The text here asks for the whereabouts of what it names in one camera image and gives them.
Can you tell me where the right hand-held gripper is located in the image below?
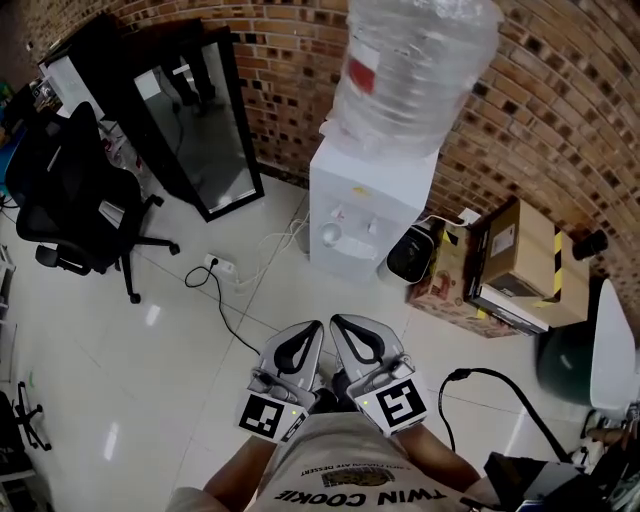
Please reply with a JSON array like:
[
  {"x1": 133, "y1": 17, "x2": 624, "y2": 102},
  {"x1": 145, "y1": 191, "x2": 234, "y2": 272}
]
[{"x1": 329, "y1": 313, "x2": 429, "y2": 438}]

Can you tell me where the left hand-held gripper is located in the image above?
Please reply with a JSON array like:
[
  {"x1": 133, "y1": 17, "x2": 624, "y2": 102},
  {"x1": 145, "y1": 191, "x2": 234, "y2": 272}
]
[{"x1": 237, "y1": 320, "x2": 326, "y2": 445}]

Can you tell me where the person's right forearm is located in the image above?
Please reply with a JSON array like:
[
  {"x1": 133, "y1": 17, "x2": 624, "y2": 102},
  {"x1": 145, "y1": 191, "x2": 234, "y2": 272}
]
[{"x1": 399, "y1": 427, "x2": 484, "y2": 494}]

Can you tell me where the person's left forearm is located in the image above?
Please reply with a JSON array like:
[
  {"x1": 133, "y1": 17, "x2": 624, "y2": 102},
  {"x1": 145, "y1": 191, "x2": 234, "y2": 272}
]
[{"x1": 199, "y1": 437, "x2": 279, "y2": 501}]

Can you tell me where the white water dispenser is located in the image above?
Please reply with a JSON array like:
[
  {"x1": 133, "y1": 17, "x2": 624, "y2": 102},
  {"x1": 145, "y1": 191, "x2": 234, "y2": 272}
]
[{"x1": 308, "y1": 133, "x2": 440, "y2": 287}]

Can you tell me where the clear large water jug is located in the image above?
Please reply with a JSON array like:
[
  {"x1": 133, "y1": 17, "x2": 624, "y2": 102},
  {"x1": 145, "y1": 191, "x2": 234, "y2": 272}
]
[{"x1": 332, "y1": 0, "x2": 500, "y2": 159}]

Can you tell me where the printed brown carton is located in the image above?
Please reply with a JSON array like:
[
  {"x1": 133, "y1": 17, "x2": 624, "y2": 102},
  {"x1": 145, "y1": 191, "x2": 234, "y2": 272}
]
[{"x1": 405, "y1": 222, "x2": 501, "y2": 340}]

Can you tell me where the person's beige printed shirt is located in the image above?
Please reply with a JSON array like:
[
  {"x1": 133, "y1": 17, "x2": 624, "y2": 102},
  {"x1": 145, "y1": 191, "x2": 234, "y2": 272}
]
[{"x1": 164, "y1": 412, "x2": 501, "y2": 512}]

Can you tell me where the white power strip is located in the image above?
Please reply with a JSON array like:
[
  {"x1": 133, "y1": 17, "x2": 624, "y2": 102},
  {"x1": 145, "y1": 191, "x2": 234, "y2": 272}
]
[{"x1": 203, "y1": 253, "x2": 239, "y2": 276}]

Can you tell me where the black and white flat box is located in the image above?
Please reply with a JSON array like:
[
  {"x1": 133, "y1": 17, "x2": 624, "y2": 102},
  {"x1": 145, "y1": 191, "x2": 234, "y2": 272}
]
[{"x1": 467, "y1": 282, "x2": 551, "y2": 337}]

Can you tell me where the black grey device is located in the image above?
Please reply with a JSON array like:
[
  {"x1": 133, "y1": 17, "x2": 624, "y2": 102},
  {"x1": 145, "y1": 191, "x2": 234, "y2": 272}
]
[{"x1": 482, "y1": 451, "x2": 596, "y2": 512}]

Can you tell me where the brown box with black side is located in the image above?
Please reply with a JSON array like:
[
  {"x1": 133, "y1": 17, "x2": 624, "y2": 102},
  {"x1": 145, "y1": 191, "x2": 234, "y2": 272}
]
[{"x1": 480, "y1": 198, "x2": 557, "y2": 301}]

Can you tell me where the brown box with striped tape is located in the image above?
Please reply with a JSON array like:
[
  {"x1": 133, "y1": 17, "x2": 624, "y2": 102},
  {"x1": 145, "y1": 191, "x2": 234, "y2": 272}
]
[{"x1": 529, "y1": 227, "x2": 592, "y2": 327}]

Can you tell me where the black cylindrical bottle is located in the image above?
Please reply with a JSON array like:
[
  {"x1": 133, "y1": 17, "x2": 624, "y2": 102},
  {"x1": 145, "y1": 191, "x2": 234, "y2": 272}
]
[{"x1": 572, "y1": 228, "x2": 610, "y2": 262}]

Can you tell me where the black chair base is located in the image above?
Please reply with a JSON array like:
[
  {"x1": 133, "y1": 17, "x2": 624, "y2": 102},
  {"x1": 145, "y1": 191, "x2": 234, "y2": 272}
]
[{"x1": 9, "y1": 380, "x2": 54, "y2": 452}]

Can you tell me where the black mesh office chair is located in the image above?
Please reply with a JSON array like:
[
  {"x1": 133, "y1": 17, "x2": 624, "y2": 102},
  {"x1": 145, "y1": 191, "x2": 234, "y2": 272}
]
[{"x1": 4, "y1": 101, "x2": 180, "y2": 305}]

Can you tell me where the black cabinet with white panel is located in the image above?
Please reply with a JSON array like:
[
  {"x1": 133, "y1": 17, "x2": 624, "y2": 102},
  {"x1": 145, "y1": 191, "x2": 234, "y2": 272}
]
[{"x1": 37, "y1": 12, "x2": 134, "y2": 121}]

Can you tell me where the thin black cable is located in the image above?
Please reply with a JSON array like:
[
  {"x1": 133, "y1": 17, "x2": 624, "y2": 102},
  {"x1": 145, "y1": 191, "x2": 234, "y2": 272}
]
[{"x1": 184, "y1": 264, "x2": 264, "y2": 357}]

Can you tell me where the white power cable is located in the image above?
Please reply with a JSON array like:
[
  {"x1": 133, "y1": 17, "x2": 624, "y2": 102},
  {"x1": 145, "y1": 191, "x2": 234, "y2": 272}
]
[{"x1": 234, "y1": 212, "x2": 312, "y2": 296}]

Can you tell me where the thick black cable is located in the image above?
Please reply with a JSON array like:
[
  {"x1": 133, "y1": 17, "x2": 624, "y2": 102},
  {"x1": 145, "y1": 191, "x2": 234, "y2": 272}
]
[{"x1": 437, "y1": 367, "x2": 571, "y2": 464}]

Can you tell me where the white socket cable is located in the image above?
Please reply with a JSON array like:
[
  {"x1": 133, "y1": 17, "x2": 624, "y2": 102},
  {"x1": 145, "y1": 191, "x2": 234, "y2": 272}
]
[{"x1": 414, "y1": 213, "x2": 464, "y2": 229}]

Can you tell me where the pile of tools and cables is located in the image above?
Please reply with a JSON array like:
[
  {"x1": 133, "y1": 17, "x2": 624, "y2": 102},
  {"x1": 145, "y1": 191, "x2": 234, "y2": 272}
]
[{"x1": 579, "y1": 399, "x2": 640, "y2": 512}]

